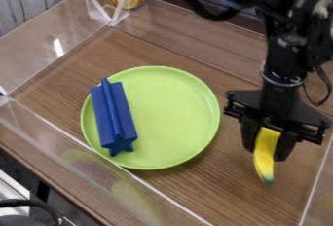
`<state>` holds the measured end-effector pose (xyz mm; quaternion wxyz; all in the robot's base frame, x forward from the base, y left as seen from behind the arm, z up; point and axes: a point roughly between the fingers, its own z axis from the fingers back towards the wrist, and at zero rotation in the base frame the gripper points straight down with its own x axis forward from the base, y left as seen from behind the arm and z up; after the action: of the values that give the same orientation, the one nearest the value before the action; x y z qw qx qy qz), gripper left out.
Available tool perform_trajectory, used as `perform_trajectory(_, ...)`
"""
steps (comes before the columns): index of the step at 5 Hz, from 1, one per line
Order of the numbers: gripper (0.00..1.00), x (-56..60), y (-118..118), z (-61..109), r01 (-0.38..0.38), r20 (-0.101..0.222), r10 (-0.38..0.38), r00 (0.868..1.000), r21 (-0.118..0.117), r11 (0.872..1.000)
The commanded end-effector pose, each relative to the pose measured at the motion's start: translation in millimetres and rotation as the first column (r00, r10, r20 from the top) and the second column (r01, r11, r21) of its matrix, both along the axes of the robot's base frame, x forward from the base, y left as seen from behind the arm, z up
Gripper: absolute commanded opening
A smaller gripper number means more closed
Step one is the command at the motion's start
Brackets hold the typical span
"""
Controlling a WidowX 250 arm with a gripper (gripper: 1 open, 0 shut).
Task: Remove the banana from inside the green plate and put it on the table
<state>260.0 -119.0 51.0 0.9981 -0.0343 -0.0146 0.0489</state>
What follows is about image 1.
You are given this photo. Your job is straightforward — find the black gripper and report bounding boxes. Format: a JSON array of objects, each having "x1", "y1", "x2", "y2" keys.
[{"x1": 223, "y1": 90, "x2": 330, "y2": 162}]

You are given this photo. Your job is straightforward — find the yellow toy banana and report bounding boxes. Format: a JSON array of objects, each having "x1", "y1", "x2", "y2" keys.
[{"x1": 254, "y1": 127, "x2": 281, "y2": 185}]

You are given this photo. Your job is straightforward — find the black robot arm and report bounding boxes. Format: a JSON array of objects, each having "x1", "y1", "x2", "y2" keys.
[{"x1": 183, "y1": 0, "x2": 333, "y2": 162}]

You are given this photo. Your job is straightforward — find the green round plate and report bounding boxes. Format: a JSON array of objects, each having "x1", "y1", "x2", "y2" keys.
[{"x1": 80, "y1": 66, "x2": 219, "y2": 170}]

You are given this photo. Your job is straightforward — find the blue plastic block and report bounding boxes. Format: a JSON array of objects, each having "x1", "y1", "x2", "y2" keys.
[{"x1": 91, "y1": 78, "x2": 137, "y2": 157}]

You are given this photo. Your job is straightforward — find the clear acrylic tray walls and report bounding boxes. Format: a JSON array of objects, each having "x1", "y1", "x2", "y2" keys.
[{"x1": 0, "y1": 0, "x2": 327, "y2": 226}]

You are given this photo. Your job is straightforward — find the black cable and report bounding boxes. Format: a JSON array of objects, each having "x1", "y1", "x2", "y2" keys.
[{"x1": 0, "y1": 199, "x2": 63, "y2": 226}]

